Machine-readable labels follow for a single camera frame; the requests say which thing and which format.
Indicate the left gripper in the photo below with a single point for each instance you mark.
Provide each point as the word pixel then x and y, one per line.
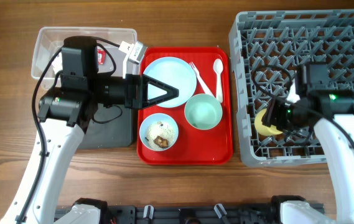
pixel 133 102

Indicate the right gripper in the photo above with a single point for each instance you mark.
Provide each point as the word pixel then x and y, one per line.
pixel 269 117

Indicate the yellow plastic cup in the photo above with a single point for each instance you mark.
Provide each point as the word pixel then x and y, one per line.
pixel 261 128

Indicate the light blue bowl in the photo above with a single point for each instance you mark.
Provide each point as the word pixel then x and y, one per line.
pixel 155 118

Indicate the food scraps and rice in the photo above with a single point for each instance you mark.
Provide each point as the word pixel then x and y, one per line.
pixel 160 135

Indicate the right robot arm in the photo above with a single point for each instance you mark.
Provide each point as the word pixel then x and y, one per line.
pixel 330 114

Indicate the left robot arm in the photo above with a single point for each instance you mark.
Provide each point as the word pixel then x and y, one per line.
pixel 62 116

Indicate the grey dishwasher rack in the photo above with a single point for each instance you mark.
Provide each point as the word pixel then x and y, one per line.
pixel 265 43

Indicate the black waste tray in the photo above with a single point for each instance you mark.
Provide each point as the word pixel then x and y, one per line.
pixel 120 132

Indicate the clear plastic waste bin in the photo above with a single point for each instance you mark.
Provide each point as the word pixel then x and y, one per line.
pixel 50 39

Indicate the light blue plate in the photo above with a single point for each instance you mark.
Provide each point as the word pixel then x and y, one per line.
pixel 176 73

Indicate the red serving tray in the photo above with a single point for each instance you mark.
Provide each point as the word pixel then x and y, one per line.
pixel 193 147

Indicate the mint green bowl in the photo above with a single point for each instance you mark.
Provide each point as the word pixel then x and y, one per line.
pixel 203 111

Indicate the white plastic spoon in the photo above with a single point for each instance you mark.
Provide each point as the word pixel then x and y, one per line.
pixel 218 68

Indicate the red snack wrapper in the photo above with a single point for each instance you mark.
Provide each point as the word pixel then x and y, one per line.
pixel 101 54

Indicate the crumpled white tissue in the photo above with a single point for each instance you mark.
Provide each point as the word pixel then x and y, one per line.
pixel 57 64

